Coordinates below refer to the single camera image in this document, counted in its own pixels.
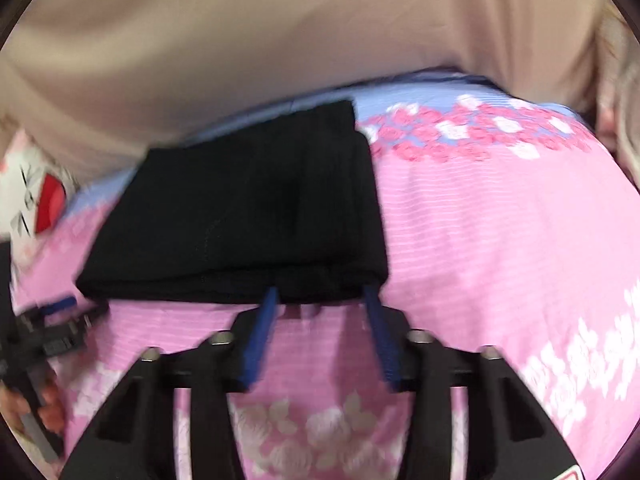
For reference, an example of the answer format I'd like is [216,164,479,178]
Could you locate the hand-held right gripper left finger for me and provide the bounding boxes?
[60,286,280,480]

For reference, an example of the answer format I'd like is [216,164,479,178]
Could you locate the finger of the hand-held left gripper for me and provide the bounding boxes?
[20,296,79,323]
[47,304,111,350]

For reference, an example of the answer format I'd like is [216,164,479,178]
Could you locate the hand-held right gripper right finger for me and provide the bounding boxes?
[363,284,577,480]

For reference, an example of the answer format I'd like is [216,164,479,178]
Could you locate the black pants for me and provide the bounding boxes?
[75,100,391,306]

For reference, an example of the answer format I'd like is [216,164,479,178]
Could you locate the person's left hand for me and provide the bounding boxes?
[37,375,69,436]

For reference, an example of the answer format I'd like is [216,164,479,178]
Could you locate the white cat face pillow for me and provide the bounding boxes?
[0,130,81,261]

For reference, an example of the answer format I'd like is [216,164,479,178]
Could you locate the pink floral bed sheet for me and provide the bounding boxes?
[10,72,640,480]

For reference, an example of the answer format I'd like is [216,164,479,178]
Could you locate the beige fabric headboard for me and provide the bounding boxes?
[0,0,616,186]

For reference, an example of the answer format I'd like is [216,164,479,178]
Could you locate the beige fuzzy cloth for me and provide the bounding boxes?
[592,7,640,171]

